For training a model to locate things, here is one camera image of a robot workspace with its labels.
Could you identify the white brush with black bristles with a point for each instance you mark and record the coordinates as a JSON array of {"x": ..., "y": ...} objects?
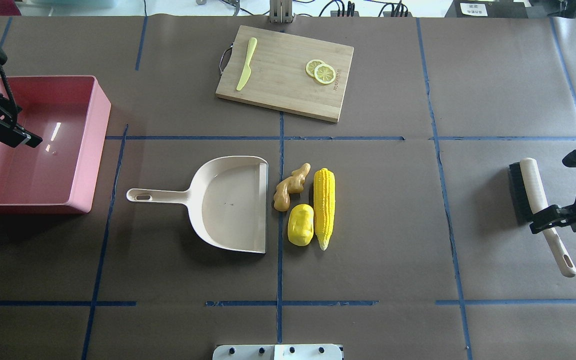
[{"x": 531, "y": 206}]

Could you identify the yellow toy pepper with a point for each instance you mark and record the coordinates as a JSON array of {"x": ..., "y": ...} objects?
[{"x": 300, "y": 227}]

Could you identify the bamboo cutting board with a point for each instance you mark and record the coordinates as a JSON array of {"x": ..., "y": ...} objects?
[{"x": 279, "y": 80}]

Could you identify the rear toy lemon slice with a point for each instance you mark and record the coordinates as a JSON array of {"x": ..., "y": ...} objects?
[{"x": 312, "y": 65}]

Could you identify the front toy lemon slice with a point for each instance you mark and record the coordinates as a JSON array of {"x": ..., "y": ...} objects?
[{"x": 325, "y": 74}]

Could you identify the yellow toy corn cob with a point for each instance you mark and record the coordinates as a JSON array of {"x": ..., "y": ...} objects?
[{"x": 324, "y": 205}]

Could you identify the toy lemon slice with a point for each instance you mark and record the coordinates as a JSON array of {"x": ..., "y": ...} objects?
[
  {"x": 325, "y": 74},
  {"x": 312, "y": 65}
]

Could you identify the beige plastic dustpan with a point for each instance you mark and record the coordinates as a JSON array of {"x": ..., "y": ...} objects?
[{"x": 226, "y": 202}]

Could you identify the tan toy ginger root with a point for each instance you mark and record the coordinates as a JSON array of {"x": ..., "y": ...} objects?
[{"x": 293, "y": 184}]

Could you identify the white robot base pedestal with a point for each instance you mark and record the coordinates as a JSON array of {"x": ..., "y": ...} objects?
[{"x": 316, "y": 351}]

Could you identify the light green plastic knife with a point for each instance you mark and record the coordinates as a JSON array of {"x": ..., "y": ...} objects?
[{"x": 247, "y": 70}]

